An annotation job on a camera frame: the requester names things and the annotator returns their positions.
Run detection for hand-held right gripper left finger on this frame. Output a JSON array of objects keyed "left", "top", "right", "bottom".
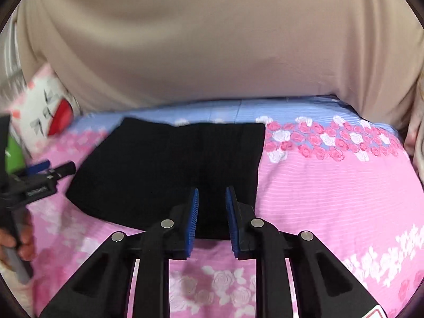
[{"left": 39, "top": 187, "right": 200, "bottom": 318}]

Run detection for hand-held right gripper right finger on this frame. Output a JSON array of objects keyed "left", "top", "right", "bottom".
[{"left": 225, "top": 186, "right": 388, "bottom": 318}]

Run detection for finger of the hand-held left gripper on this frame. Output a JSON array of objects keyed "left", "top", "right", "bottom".
[
  {"left": 25, "top": 160, "right": 51, "bottom": 176},
  {"left": 46, "top": 161, "right": 77, "bottom": 181}
]

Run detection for black pants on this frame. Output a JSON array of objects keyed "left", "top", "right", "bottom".
[{"left": 65, "top": 117, "right": 266, "bottom": 240}]

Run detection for person's left hand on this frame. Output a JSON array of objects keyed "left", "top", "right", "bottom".
[{"left": 0, "top": 212, "right": 36, "bottom": 270}]

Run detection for white red printed cushion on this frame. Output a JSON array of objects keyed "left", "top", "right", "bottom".
[{"left": 8, "top": 63, "right": 82, "bottom": 158}]

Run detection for white grey cloth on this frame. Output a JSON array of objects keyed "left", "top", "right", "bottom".
[{"left": 0, "top": 13, "right": 25, "bottom": 120}]

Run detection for pink floral bed sheet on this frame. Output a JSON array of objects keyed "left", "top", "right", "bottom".
[{"left": 0, "top": 96, "right": 424, "bottom": 318}]

